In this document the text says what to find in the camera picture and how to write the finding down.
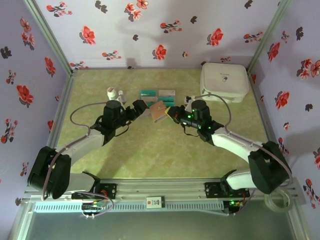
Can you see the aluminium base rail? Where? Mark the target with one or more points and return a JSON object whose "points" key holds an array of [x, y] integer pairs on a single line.
{"points": [[160, 191]]}

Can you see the brown leather card holder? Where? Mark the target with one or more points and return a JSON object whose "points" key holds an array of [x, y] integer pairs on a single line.
{"points": [[158, 112]]}

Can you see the small white pill bottle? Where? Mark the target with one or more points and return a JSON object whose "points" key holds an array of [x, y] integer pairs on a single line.
{"points": [[121, 93]]}

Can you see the aluminium table side rail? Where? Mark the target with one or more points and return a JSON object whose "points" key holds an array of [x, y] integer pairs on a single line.
{"points": [[63, 100], [268, 125]]}

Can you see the white label red square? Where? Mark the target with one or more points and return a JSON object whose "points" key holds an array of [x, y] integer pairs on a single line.
{"points": [[155, 203]]}

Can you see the white zip medicine case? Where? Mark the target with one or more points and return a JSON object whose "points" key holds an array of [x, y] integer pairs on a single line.
{"points": [[223, 80]]}

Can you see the teal bank card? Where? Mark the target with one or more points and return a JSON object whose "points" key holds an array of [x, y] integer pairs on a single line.
{"points": [[168, 100], [147, 93], [170, 105]]}

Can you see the circuit board with green light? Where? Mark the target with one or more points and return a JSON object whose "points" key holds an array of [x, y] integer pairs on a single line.
{"points": [[232, 203]]}

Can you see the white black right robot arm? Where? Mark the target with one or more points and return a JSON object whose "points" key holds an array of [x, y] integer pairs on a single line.
{"points": [[232, 142]]}

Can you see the clear tape roll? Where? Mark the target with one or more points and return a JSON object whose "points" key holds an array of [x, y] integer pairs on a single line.
{"points": [[266, 202]]}

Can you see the grey metal panel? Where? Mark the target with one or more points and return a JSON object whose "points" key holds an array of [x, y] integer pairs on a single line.
{"points": [[160, 227]]}

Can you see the aluminium frame leg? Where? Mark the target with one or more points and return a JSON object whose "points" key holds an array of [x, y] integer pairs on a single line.
{"points": [[22, 222], [300, 225]]}

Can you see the large white pill bottle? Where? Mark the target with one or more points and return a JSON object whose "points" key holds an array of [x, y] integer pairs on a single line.
{"points": [[111, 93]]}

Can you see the aluminium frame post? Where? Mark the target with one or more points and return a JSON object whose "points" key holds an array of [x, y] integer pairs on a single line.
{"points": [[267, 37], [51, 37]]}

